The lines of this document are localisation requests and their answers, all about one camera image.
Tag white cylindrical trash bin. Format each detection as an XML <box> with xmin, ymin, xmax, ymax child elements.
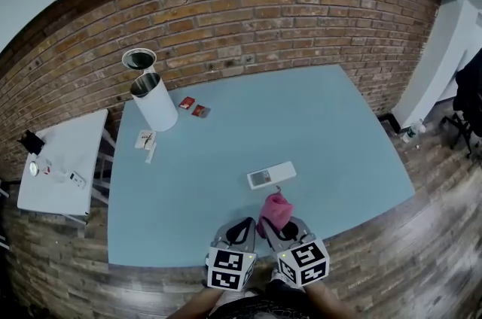
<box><xmin>129</xmin><ymin>71</ymin><xmax>179</xmax><ymax>132</ymax></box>

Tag red packet with grey edge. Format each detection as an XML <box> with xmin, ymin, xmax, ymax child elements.
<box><xmin>191</xmin><ymin>103</ymin><xmax>212</xmax><ymax>120</ymax></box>

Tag black pouch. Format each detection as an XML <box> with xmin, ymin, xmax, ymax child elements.
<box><xmin>18</xmin><ymin>129</ymin><xmax>47</xmax><ymax>155</ymax></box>

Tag white remote control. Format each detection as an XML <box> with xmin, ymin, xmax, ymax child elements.
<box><xmin>246</xmin><ymin>159</ymin><xmax>297</xmax><ymax>191</ymax></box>

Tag small white printed card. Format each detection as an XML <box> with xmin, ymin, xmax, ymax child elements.
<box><xmin>134</xmin><ymin>129</ymin><xmax>157</xmax><ymax>150</ymax></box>

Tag pink cloth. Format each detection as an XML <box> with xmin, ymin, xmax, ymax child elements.
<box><xmin>257</xmin><ymin>184</ymin><xmax>294</xmax><ymax>234</ymax></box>

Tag clear plastic wrapper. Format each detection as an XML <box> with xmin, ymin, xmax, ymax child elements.
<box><xmin>50</xmin><ymin>168</ymin><xmax>71</xmax><ymax>184</ymax></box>

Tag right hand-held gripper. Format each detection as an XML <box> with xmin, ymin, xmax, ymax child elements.
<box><xmin>256</xmin><ymin>216</ymin><xmax>331</xmax><ymax>288</ymax></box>

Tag person's black printed shirt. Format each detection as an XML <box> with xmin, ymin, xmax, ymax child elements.
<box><xmin>213</xmin><ymin>278</ymin><xmax>314</xmax><ymax>319</ymax></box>

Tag person's left forearm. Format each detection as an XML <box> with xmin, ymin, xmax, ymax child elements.
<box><xmin>175</xmin><ymin>286</ymin><xmax>227</xmax><ymax>319</ymax></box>

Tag black office chair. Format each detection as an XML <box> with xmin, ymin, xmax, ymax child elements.
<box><xmin>441</xmin><ymin>47</ymin><xmax>482</xmax><ymax>160</ymax></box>

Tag person's right forearm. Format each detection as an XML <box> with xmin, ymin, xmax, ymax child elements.
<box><xmin>300</xmin><ymin>282</ymin><xmax>352</xmax><ymax>319</ymax></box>

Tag narrow white paper strip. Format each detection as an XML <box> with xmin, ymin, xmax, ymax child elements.
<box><xmin>145</xmin><ymin>141</ymin><xmax>158</xmax><ymax>165</ymax></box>

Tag clear plastic water bottle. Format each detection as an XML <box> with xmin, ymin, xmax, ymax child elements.
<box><xmin>401</xmin><ymin>118</ymin><xmax>427</xmax><ymax>144</ymax></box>

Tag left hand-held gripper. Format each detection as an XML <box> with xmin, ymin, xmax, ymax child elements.
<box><xmin>205</xmin><ymin>217</ymin><xmax>259</xmax><ymax>290</ymax></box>

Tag white power strip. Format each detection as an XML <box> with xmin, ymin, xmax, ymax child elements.
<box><xmin>69</xmin><ymin>170</ymin><xmax>87</xmax><ymax>190</ymax></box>

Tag round steel bin lid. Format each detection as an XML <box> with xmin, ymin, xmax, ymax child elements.
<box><xmin>120</xmin><ymin>47</ymin><xmax>157</xmax><ymax>71</ymax></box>

